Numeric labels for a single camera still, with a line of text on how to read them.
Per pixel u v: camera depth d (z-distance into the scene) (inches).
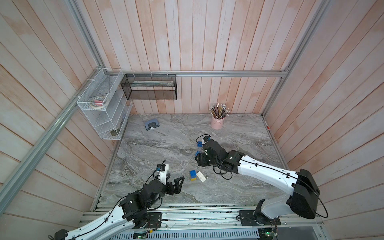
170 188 25.6
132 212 21.0
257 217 25.7
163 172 26.0
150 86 40.8
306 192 16.2
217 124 42.4
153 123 44.0
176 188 26.0
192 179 33.6
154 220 28.8
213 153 23.3
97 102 28.7
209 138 27.8
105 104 28.9
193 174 32.2
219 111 42.2
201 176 34.1
